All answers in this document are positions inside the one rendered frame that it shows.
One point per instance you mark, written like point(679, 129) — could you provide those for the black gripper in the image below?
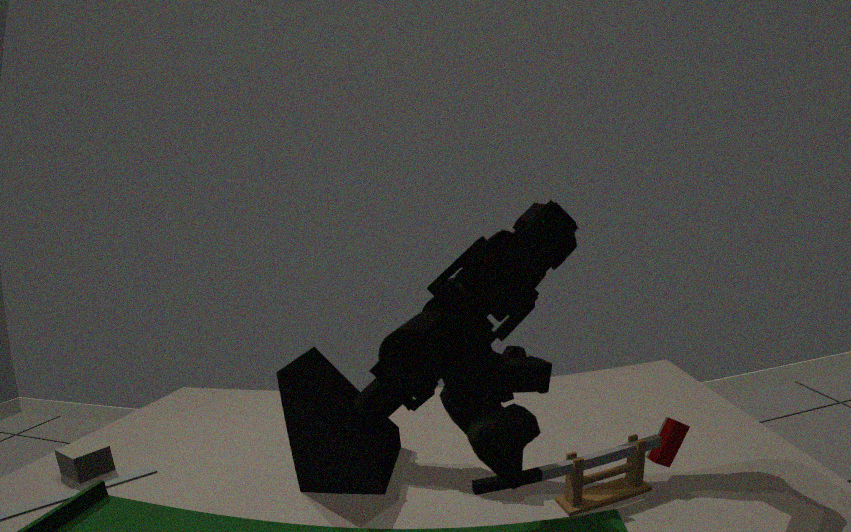
point(497, 434)

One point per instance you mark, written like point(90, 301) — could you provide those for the grey flat bar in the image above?
point(63, 496)

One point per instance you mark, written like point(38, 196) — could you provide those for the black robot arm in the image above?
point(498, 277)

